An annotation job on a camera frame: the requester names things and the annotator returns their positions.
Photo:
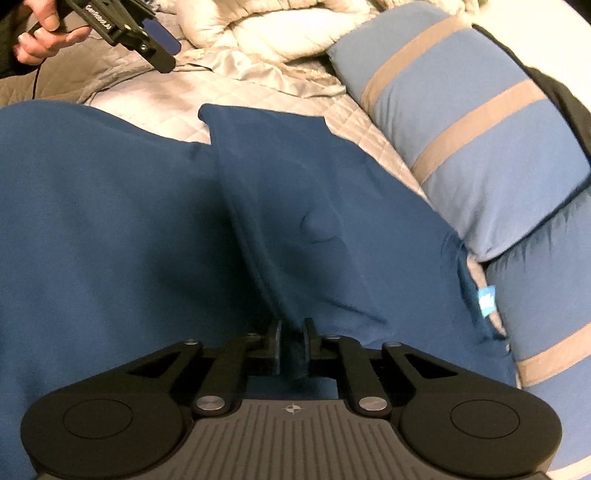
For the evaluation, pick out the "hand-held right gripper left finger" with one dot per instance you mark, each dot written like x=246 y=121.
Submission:
x=276 y=346

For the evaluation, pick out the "person's left hand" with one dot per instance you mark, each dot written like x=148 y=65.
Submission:
x=34 y=46

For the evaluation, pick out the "dark blue sweatshirt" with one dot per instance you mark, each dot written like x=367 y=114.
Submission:
x=115 y=230

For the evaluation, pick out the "blue pillow with grey stripes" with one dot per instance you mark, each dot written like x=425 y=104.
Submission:
x=545 y=300
x=461 y=138

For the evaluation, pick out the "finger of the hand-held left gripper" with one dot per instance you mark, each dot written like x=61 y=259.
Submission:
x=164 y=39
x=159 y=62

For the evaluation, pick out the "white comforter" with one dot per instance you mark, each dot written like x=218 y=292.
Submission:
x=258 y=27

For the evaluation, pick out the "black cloth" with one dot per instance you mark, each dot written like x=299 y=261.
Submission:
x=568 y=101

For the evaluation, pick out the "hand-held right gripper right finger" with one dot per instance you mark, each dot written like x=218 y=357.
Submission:
x=308 y=346

